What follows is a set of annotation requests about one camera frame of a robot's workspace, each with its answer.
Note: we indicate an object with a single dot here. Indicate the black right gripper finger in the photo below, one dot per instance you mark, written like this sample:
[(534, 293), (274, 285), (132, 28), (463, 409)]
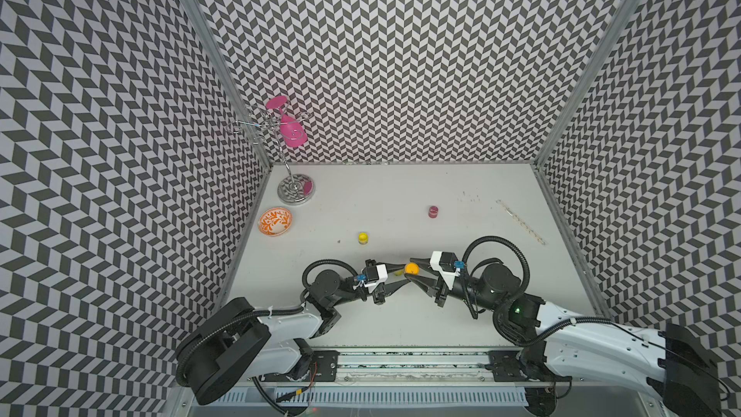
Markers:
[(432, 287), (422, 263)]

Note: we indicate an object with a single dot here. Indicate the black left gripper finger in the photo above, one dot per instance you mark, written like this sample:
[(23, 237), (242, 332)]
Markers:
[(393, 287), (395, 267)]

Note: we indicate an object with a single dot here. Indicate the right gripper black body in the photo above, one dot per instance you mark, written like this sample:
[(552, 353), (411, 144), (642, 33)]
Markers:
[(467, 291)]

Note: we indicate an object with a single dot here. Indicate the orange paint jar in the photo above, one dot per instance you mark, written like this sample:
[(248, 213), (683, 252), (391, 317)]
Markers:
[(412, 269)]

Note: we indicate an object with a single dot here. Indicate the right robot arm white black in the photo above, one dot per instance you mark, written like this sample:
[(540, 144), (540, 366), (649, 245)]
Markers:
[(690, 385)]

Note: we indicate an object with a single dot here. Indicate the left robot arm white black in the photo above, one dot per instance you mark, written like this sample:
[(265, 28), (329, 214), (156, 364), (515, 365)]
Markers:
[(240, 340)]

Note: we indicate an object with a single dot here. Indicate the yellow paint jar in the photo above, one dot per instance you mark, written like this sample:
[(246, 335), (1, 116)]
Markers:
[(363, 237)]

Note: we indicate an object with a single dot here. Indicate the clear plastic ruler strip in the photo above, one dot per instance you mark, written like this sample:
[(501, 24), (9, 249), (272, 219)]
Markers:
[(522, 223)]

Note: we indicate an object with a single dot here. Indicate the chrome glass holder stand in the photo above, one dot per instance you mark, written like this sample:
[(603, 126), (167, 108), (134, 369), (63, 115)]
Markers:
[(296, 188)]

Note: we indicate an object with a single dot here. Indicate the orange patterned ceramic bowl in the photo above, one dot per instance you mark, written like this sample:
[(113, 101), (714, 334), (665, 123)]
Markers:
[(275, 222)]

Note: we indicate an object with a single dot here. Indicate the pink plastic wine glass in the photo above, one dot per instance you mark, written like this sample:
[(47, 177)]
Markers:
[(291, 129)]

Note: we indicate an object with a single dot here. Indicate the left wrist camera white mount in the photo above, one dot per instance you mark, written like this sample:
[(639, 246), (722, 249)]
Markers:
[(371, 276)]

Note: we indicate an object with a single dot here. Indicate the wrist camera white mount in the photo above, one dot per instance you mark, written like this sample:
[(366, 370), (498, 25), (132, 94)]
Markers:
[(371, 276), (448, 266)]

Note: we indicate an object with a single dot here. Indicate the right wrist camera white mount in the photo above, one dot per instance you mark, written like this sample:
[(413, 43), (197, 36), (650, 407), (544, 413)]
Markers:
[(448, 266)]

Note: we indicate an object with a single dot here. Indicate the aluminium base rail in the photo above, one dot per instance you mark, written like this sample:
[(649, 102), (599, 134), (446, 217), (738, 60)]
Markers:
[(417, 368)]

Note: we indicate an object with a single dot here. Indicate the aluminium corner post right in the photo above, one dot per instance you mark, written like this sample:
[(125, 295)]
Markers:
[(605, 46)]

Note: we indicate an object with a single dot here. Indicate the aluminium corner post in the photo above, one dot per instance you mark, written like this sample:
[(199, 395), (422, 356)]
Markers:
[(605, 46), (244, 118)]

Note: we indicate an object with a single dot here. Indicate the aluminium corner post left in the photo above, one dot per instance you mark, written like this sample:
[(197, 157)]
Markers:
[(244, 118)]

